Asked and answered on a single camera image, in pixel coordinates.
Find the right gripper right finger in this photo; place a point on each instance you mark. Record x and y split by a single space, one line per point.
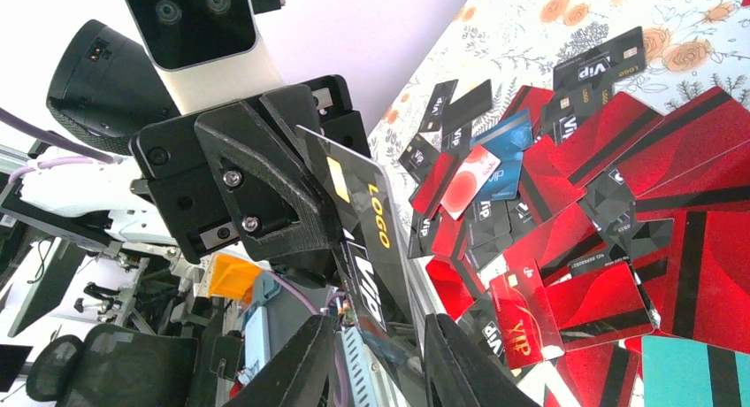
457 373

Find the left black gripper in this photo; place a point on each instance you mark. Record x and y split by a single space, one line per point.
236 174

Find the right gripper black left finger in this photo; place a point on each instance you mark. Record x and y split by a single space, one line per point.
297 375

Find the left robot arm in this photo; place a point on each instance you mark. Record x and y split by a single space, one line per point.
104 93

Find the red vip card gold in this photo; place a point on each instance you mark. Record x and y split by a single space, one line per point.
524 315

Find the white card red spot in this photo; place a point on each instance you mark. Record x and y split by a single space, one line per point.
470 177

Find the teal card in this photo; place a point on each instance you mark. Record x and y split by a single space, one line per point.
680 372

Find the blue card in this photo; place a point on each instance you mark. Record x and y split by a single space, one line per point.
507 140

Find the orange box background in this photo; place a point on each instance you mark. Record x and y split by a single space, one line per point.
232 278

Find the black mesh office chair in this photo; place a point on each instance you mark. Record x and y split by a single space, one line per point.
114 366

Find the floral table mat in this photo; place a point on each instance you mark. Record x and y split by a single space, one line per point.
633 199

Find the aluminium rail frame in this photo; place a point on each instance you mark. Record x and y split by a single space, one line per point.
375 357

